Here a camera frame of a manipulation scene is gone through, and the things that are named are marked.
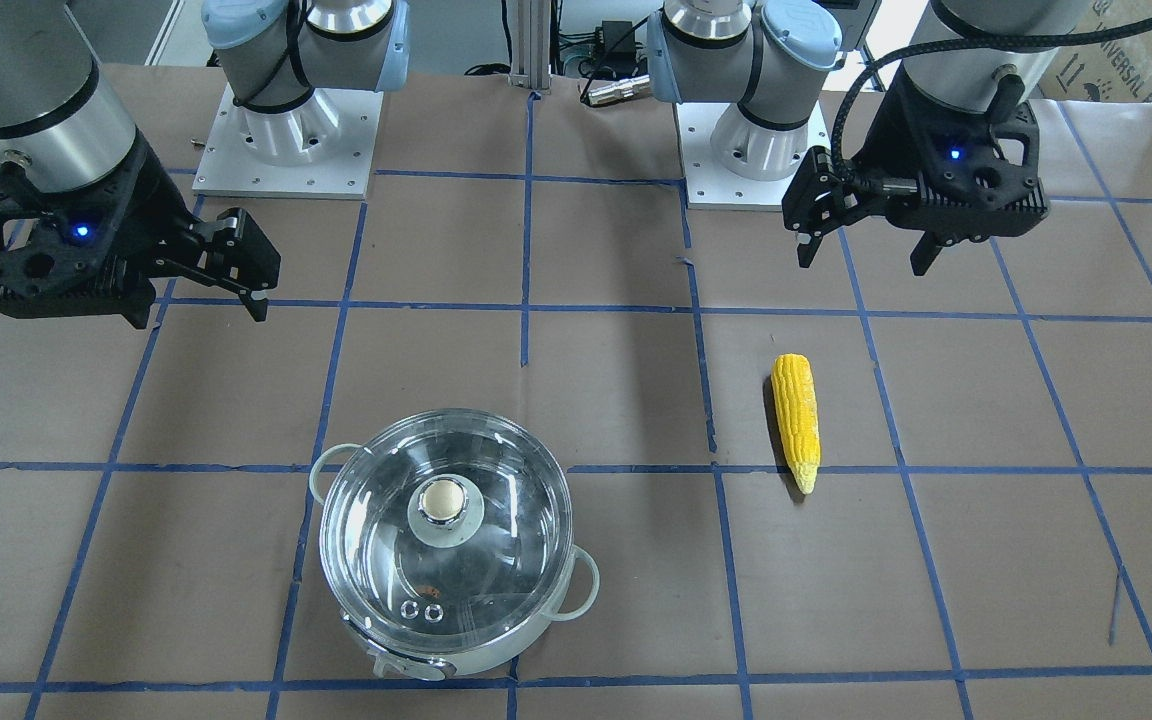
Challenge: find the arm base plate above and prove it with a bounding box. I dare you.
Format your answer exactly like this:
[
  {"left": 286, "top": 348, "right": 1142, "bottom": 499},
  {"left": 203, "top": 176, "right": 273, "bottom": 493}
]
[
  {"left": 192, "top": 88, "right": 387, "bottom": 200},
  {"left": 675, "top": 103, "right": 828, "bottom": 211}
]

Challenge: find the glass pot lid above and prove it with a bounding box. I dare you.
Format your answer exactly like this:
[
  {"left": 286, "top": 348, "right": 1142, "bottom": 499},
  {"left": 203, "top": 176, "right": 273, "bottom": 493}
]
[{"left": 320, "top": 412, "right": 574, "bottom": 655}]

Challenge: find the silver metal connector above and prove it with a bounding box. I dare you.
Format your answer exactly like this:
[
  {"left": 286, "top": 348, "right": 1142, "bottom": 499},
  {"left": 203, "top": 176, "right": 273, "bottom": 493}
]
[{"left": 581, "top": 76, "right": 652, "bottom": 108}]

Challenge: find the aluminium frame post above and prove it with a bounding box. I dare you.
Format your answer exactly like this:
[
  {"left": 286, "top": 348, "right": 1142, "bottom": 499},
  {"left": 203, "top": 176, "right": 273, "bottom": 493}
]
[{"left": 506, "top": 1, "right": 556, "bottom": 94}]

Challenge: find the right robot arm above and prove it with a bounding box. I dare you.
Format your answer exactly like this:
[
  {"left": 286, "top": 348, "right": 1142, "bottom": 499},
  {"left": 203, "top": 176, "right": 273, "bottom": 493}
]
[{"left": 0, "top": 1, "right": 410, "bottom": 329}]

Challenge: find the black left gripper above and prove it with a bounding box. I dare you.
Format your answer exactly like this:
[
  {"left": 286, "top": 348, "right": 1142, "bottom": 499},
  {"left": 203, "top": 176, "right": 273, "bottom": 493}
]
[{"left": 782, "top": 70, "right": 1049, "bottom": 276}]

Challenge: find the black power adapter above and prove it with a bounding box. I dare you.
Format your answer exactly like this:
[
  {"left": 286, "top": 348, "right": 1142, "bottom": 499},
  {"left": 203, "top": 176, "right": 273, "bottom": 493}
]
[{"left": 594, "top": 18, "right": 637, "bottom": 61}]

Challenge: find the black braided cable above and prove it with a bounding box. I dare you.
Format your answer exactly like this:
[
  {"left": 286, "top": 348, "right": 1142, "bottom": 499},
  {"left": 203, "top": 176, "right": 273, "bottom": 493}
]
[{"left": 831, "top": 0, "right": 1152, "bottom": 185}]

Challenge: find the cardboard box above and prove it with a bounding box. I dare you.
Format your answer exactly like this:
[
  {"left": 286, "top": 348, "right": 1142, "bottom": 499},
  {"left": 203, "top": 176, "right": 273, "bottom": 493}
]
[{"left": 1039, "top": 31, "right": 1152, "bottom": 103}]

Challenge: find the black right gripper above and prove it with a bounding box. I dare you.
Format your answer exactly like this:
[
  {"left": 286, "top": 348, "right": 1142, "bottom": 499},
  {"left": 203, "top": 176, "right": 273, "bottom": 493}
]
[{"left": 0, "top": 131, "right": 282, "bottom": 331}]

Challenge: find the yellow corn cob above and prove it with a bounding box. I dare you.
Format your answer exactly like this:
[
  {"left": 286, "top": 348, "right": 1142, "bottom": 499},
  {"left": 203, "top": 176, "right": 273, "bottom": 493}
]
[{"left": 771, "top": 354, "right": 823, "bottom": 495}]

